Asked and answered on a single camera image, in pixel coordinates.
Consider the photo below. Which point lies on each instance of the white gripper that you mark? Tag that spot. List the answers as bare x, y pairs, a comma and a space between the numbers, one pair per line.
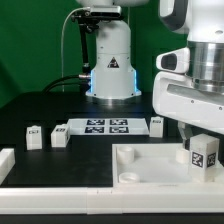
175, 98

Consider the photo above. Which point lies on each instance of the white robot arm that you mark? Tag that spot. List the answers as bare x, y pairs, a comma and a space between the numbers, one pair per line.
202, 60

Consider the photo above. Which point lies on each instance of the white square tabletop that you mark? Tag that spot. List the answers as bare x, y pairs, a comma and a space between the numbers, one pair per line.
163, 164

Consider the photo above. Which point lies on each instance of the black camera on stand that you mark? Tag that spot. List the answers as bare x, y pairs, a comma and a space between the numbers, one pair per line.
88, 21

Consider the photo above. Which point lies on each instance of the white U-shaped fence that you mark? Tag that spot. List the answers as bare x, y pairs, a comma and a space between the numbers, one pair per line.
117, 199

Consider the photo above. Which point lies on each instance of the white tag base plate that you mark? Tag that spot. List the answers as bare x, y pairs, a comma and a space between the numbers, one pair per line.
108, 126

